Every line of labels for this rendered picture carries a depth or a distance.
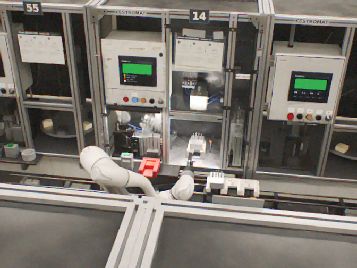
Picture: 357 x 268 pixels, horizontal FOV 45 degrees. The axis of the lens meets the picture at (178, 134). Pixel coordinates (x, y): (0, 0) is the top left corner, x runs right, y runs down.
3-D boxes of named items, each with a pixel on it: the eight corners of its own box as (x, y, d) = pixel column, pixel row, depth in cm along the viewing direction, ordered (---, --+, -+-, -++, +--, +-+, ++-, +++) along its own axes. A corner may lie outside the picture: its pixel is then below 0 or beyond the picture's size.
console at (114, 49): (104, 106, 300) (99, 40, 276) (115, 89, 324) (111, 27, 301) (165, 110, 295) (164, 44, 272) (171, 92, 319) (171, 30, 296)
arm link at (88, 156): (142, 247, 274) (125, 227, 289) (161, 230, 278) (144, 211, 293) (84, 171, 222) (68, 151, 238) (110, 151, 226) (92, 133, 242)
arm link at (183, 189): (185, 170, 264) (171, 183, 270) (181, 186, 251) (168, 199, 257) (198, 181, 266) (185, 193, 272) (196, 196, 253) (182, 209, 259)
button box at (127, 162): (121, 170, 313) (120, 156, 307) (124, 164, 320) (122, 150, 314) (132, 171, 312) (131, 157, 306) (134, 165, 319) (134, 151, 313)
